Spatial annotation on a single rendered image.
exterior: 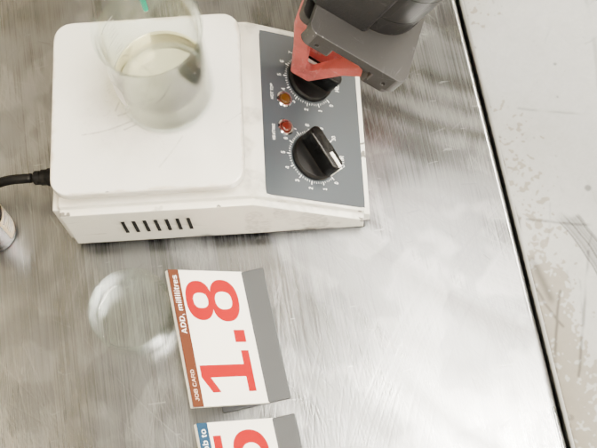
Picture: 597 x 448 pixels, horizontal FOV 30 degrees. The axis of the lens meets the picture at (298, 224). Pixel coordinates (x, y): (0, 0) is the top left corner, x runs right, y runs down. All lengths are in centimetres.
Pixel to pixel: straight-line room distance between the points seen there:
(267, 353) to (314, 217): 9
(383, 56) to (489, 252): 18
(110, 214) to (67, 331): 9
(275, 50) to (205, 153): 10
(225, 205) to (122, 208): 6
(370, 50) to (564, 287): 22
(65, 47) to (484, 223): 30
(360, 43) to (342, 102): 12
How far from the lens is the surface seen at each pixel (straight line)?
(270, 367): 73
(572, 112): 80
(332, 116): 74
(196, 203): 70
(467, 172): 78
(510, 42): 82
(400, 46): 65
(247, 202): 70
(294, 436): 72
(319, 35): 63
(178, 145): 69
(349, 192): 73
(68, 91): 72
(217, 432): 69
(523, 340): 74
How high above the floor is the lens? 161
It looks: 70 degrees down
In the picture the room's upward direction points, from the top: 7 degrees counter-clockwise
